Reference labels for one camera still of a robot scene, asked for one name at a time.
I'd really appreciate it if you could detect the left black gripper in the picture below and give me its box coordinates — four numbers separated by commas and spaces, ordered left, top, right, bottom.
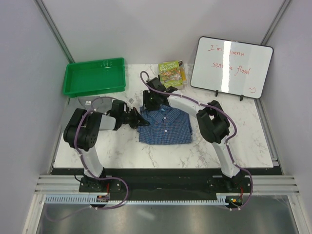
119, 107, 150, 129

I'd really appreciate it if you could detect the blue plaid long sleeve shirt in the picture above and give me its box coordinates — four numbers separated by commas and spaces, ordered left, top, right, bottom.
137, 105, 193, 145

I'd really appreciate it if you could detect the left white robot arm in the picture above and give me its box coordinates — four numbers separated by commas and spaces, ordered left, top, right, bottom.
63, 99, 150, 192

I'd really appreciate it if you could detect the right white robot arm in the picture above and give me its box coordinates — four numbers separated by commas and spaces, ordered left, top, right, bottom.
143, 78, 241, 192

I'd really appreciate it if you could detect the green treehouse book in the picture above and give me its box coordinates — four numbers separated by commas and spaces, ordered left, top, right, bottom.
158, 60, 187, 89

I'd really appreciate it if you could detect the folded grey shirt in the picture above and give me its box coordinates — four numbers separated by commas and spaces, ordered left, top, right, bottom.
77, 96, 112, 114

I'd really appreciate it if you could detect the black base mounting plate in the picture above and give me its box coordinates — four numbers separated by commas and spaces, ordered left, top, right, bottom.
79, 168, 251, 201

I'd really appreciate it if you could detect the green plastic tray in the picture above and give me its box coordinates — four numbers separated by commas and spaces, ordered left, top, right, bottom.
63, 58, 126, 98

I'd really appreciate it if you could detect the white whiteboard with red writing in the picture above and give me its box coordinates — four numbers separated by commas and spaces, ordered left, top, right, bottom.
190, 37, 274, 99

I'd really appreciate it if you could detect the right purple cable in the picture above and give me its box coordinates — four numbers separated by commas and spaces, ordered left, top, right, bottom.
140, 71, 254, 211

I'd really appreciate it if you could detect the purple cable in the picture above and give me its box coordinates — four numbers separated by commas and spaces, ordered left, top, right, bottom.
45, 97, 130, 221
140, 71, 254, 211

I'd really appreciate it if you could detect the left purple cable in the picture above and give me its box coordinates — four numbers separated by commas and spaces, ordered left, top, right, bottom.
45, 97, 130, 221

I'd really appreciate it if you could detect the left light blue cable duct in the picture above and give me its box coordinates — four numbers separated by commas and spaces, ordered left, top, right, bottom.
45, 195, 110, 204

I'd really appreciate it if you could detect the aluminium frame rail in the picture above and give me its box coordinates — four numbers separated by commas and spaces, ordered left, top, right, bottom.
35, 175, 299, 195

